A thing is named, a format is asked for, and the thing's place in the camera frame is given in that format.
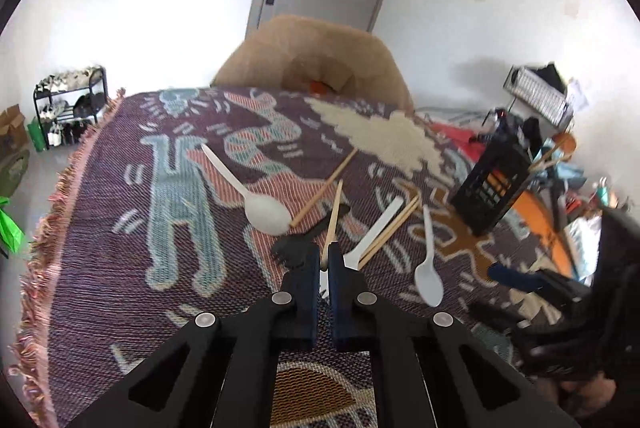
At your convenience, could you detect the black slotted utensil basket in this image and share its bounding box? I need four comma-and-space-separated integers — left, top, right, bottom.
450, 128, 533, 237

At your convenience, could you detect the black plastic fork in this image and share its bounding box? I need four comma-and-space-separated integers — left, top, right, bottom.
271, 204, 352, 269

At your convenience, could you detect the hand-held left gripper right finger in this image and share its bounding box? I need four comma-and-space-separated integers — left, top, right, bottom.
329, 242, 576, 428

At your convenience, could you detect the cardboard box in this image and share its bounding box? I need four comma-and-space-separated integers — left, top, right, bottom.
0, 104, 29, 159

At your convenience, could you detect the chair with tan cover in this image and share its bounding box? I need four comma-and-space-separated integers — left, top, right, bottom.
211, 14, 416, 111

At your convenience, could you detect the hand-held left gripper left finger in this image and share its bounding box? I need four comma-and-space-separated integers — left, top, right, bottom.
65, 244, 321, 428

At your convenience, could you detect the person's right hand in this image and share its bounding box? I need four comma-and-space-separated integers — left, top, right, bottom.
547, 375, 618, 419

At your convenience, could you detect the printed woven blanket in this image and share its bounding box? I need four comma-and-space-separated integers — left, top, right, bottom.
7, 86, 568, 428

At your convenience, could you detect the black shoe rack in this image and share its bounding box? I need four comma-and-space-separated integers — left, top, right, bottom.
33, 64, 110, 149

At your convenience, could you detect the large white plastic spoon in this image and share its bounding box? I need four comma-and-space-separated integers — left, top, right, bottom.
201, 144, 293, 236

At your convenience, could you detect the bright green plastic bag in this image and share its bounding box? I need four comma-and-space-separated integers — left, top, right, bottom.
0, 197, 26, 255

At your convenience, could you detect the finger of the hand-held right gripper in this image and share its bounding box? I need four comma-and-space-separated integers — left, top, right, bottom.
470, 303, 558, 346
487, 262, 593, 306

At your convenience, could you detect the small white plastic spoon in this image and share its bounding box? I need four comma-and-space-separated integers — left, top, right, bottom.
414, 204, 445, 307

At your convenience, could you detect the LED panel light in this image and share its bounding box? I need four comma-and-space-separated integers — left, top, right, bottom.
502, 64, 575, 127

